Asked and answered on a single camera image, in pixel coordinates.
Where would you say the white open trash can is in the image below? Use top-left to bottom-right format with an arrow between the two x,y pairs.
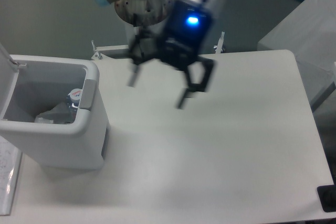
1,48 -> 109,169

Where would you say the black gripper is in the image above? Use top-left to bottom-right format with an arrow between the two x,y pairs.
126,0 -> 216,111

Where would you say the black device table corner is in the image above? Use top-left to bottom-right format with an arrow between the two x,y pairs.
317,185 -> 335,212

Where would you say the metal table clamp screw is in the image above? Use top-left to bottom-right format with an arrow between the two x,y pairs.
213,31 -> 226,54

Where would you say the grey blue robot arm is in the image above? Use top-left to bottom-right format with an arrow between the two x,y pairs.
95,0 -> 226,108

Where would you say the clear plastic bag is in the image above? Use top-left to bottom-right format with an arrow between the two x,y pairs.
34,103 -> 70,124

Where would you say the laminated paper sheet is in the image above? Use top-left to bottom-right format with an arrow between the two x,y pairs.
1,136 -> 22,216

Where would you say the crushed clear plastic bottle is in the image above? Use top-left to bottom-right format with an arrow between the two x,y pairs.
66,88 -> 82,123

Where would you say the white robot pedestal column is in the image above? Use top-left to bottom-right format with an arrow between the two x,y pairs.
114,0 -> 173,45

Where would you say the white table clamp bracket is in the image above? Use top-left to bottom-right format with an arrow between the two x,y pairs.
91,40 -> 130,60

